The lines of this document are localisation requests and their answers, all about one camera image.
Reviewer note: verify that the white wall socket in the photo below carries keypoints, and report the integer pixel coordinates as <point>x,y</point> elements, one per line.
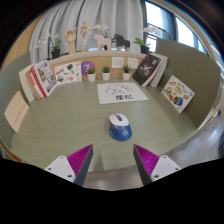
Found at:
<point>132,63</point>
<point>117,62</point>

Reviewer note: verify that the white orchid in black pot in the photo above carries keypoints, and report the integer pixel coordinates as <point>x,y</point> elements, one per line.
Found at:
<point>105,29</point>
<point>55,53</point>
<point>145,49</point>

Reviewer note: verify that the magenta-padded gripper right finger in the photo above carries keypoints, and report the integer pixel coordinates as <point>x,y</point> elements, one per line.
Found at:
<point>165,165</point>

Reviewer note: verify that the light wooden desk ledge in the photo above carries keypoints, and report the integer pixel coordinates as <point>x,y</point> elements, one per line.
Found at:
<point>100,57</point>

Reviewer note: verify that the blue and white computer mouse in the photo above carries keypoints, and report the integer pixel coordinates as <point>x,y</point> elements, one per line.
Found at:
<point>120,130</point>

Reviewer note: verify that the wooden hand model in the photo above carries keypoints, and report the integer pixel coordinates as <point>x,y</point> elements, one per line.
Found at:
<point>71,41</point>

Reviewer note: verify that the pink horse figurine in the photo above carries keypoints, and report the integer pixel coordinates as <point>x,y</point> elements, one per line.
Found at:
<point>101,41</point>

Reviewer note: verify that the round purple sticker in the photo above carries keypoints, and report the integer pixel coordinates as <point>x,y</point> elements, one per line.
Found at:
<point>86,66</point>

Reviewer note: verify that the grey curtain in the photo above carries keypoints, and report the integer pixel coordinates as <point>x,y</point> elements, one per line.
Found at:
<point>113,16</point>

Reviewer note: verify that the small succulent in white pot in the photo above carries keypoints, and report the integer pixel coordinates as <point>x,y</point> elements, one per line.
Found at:
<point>126,76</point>
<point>106,76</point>
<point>91,76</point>

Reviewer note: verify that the wooden artist mannequin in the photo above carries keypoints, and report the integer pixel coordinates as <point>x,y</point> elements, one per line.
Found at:
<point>85,31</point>

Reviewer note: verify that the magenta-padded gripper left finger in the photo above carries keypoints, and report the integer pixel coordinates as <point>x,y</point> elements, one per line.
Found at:
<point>60,166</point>

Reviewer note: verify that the stack of leaning white books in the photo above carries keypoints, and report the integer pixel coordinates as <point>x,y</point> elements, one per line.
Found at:
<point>26,85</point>

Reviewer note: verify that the black cover book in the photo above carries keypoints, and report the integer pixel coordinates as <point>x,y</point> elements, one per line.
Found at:
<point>146,70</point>

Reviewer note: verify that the dark grey horse figurine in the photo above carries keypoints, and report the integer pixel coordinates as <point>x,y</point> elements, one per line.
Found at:
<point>120,40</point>

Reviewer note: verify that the white mouse pad with drawing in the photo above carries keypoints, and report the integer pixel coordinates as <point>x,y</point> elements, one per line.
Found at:
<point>110,96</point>

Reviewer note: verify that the food sticker sheet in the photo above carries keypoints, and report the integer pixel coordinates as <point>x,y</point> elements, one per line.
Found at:
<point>177,93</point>

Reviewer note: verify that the window with dark frame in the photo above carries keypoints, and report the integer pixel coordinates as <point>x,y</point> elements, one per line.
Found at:
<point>185,33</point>

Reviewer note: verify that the magazine with photo cover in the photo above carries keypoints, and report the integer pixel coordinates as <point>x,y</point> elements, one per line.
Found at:
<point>45,78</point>

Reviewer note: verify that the beige paper sheet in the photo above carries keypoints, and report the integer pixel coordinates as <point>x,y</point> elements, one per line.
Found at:
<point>16,111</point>

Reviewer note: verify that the white card with stickers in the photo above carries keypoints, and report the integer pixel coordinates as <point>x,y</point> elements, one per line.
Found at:
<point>68,73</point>

